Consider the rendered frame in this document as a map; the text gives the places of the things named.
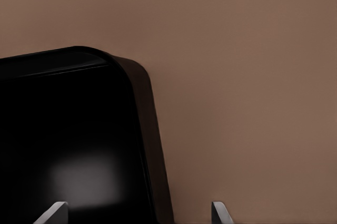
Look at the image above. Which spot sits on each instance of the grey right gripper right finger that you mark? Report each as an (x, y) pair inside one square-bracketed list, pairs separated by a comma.
[(220, 214)]

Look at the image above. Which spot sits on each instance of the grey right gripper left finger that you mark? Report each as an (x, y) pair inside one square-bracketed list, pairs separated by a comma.
[(55, 214)]

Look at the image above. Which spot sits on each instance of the black storage box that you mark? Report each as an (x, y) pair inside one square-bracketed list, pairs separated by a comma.
[(73, 118)]

